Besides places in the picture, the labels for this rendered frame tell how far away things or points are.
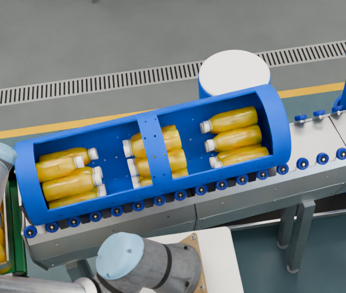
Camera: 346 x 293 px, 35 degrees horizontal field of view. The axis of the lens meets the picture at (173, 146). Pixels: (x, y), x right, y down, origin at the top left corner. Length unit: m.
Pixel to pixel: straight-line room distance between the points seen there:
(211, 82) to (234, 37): 1.79
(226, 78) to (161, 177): 0.58
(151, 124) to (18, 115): 1.99
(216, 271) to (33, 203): 0.60
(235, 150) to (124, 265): 0.78
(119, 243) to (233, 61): 1.11
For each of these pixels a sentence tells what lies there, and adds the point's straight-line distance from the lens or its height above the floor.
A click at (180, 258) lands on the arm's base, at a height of 1.31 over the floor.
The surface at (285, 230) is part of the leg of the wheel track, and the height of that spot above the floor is 0.19.
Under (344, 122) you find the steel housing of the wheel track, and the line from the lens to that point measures 2.17.
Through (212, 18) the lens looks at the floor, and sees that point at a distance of 4.06.
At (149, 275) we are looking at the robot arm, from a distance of 1.33.
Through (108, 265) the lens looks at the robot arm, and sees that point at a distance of 1.31.
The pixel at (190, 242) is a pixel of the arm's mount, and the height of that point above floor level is 1.26.
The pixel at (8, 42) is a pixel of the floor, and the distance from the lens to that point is 4.19.
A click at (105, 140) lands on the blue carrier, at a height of 1.06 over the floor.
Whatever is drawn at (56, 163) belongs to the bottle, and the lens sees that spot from 1.78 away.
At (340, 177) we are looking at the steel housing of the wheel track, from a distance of 2.10.
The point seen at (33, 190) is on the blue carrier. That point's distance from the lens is 1.72.
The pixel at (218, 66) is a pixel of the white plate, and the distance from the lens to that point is 2.18.
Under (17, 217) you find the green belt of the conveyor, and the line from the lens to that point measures 2.05.
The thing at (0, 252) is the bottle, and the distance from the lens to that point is 1.85.
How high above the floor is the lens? 2.54
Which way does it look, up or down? 52 degrees down
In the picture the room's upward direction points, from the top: 7 degrees counter-clockwise
